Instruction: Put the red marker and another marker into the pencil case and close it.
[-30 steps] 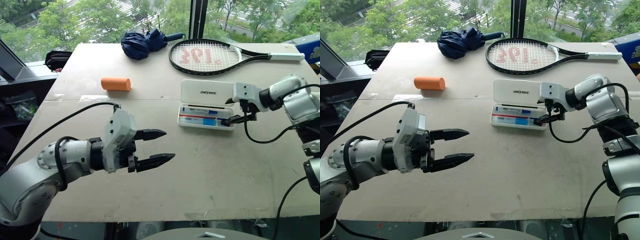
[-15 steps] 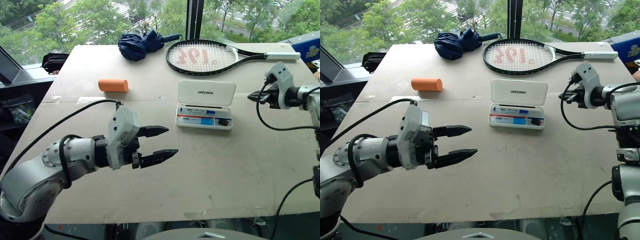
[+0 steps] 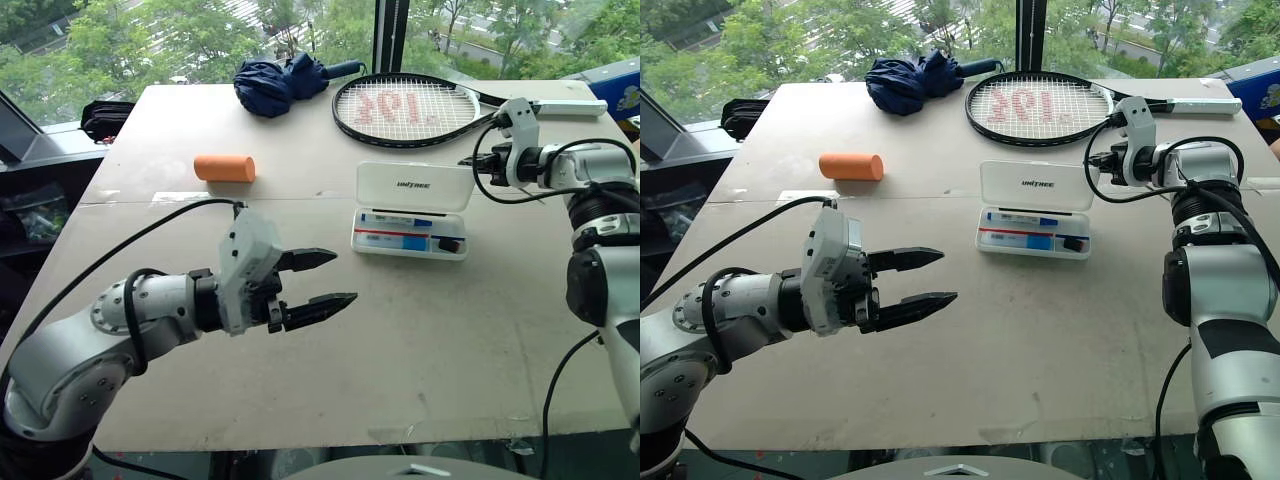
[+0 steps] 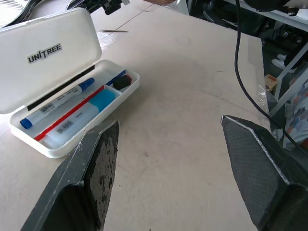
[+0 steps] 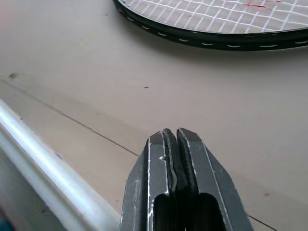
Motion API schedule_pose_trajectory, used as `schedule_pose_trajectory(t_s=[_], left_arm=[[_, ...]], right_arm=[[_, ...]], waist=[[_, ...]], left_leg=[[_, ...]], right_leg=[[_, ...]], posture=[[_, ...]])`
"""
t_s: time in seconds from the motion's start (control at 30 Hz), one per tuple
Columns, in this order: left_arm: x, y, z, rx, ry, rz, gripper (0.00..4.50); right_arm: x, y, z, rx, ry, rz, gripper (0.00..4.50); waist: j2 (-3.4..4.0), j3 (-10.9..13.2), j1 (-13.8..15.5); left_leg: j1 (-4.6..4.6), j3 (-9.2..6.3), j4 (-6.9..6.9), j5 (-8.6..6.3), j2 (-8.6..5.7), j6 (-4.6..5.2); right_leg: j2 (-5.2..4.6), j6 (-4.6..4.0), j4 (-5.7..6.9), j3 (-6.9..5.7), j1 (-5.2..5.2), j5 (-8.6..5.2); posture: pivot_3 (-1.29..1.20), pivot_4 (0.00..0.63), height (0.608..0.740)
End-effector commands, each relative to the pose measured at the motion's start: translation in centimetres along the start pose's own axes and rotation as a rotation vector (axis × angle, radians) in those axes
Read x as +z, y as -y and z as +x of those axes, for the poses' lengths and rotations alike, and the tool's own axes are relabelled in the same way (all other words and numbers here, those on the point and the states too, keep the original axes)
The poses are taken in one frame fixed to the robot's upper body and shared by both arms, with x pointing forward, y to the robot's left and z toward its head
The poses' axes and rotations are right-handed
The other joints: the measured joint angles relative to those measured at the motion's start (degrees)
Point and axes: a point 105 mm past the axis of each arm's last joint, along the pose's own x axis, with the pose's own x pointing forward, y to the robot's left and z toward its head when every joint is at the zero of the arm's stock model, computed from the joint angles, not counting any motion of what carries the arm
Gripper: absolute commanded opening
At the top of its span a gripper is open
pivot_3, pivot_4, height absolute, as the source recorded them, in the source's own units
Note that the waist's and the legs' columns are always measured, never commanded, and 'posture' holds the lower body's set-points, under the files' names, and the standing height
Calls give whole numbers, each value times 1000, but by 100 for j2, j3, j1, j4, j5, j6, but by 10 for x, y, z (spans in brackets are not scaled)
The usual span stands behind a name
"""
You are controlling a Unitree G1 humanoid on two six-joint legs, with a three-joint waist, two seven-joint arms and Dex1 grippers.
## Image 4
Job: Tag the white shoes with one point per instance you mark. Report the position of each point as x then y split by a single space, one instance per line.
281 61

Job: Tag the small black eraser block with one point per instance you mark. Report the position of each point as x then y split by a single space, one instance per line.
122 81

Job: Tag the white marker with blue cap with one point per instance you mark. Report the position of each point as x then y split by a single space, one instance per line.
57 102

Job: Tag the thin dark stick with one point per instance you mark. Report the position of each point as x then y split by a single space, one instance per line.
115 30

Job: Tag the black clamp device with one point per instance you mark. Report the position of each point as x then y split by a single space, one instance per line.
113 7

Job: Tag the white metal shelf frame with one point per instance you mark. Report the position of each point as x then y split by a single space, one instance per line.
286 69

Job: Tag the white Unitree pencil case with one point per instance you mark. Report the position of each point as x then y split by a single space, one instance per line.
48 31

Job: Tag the colourful patterned cloth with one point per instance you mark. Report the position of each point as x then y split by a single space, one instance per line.
297 115

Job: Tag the translucent highlighter with light-blue cap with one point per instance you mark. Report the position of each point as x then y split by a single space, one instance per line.
79 115

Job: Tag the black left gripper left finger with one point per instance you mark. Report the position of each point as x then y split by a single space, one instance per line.
72 175

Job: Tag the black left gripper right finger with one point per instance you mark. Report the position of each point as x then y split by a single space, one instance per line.
260 168

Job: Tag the thin red pen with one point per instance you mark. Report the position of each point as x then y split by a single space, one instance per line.
72 110

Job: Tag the small cardboard box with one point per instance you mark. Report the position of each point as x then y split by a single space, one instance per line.
271 83

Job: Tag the blue pen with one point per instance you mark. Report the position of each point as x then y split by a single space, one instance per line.
118 76

